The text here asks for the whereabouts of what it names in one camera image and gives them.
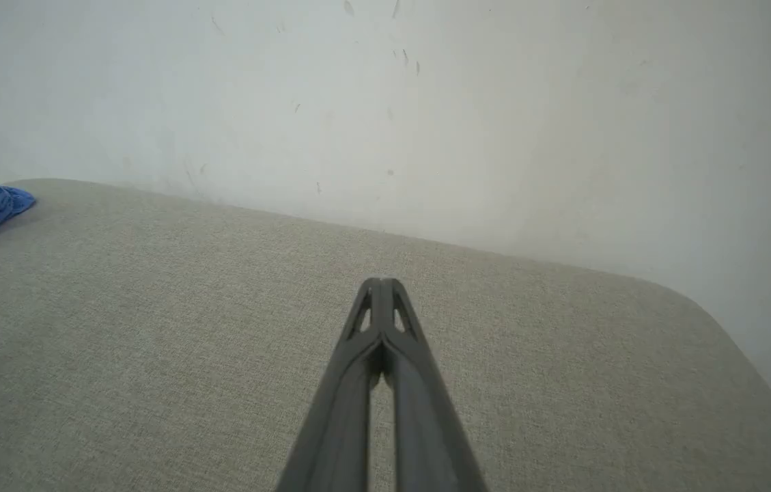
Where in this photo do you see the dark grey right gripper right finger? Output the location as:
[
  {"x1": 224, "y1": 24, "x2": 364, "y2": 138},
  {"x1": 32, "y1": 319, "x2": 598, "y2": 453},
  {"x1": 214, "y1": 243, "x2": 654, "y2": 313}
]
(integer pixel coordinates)
[{"x1": 380, "y1": 277, "x2": 488, "y2": 492}]

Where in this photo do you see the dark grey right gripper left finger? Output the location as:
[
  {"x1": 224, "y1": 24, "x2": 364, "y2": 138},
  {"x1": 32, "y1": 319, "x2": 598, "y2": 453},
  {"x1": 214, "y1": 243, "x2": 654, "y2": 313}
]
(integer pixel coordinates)
[{"x1": 276, "y1": 277, "x2": 384, "y2": 492}]

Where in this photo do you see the beige fabric sofa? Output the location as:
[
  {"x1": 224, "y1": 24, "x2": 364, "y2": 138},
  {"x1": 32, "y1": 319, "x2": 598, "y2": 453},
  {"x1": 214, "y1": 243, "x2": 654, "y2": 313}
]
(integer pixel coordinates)
[{"x1": 0, "y1": 178, "x2": 771, "y2": 492}]

